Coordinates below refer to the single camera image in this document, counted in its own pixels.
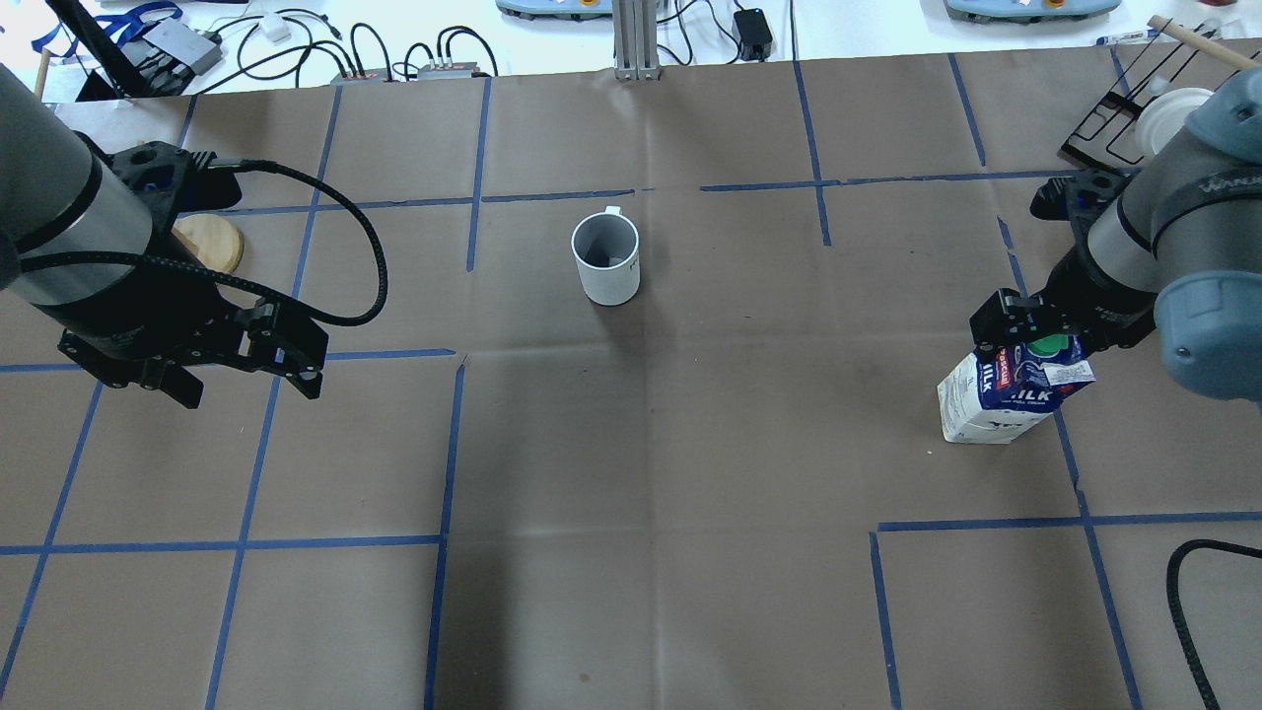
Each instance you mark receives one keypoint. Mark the white cup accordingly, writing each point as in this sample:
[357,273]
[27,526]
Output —
[1163,117]

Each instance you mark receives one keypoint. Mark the aluminium frame post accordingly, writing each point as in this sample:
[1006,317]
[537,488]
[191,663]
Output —
[635,40]

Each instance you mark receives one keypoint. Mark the wooden mug tree stand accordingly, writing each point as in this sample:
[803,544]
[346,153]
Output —
[213,240]

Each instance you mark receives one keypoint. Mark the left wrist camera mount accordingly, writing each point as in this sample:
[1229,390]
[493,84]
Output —
[176,181]

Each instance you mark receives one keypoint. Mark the black power adapter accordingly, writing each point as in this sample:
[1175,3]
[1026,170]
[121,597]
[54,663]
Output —
[752,32]

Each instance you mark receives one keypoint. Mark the small usb hub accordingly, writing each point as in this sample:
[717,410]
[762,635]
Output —
[369,76]
[448,71]

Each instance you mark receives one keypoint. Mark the blue white milk carton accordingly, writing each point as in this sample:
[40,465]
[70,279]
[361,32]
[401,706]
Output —
[994,402]

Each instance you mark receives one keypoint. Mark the wooden stick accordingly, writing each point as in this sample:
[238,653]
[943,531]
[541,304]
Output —
[1225,55]

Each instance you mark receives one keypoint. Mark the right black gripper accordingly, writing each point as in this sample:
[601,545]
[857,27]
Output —
[1092,296]

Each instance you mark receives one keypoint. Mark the blue teach pendant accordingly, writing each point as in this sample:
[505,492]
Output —
[576,10]
[1027,12]

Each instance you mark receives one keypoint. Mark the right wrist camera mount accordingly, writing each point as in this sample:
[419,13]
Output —
[1085,192]

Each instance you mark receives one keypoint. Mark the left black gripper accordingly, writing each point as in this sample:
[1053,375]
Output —
[133,318]

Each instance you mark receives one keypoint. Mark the white grey mug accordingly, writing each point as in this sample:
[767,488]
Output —
[606,247]

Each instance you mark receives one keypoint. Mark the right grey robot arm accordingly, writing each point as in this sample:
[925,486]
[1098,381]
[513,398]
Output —
[1173,250]

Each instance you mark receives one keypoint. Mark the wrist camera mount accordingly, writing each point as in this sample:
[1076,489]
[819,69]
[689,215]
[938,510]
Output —
[1085,192]
[176,181]

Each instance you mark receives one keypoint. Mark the black wire cup rack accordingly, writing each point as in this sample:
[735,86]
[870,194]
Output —
[1105,138]

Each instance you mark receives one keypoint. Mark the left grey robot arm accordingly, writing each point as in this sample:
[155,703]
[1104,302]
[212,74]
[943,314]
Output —
[89,240]

